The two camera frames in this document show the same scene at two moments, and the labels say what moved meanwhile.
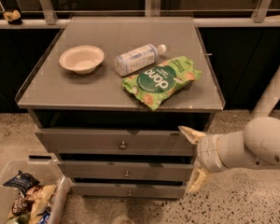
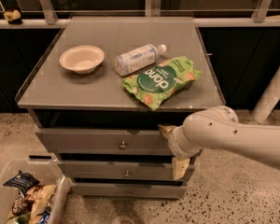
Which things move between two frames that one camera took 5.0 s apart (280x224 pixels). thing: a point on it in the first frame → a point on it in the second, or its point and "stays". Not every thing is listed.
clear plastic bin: x=31 y=192 stays
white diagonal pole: x=275 y=90 stays
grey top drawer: x=116 y=141 stays
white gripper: x=207 y=153 → x=175 y=142
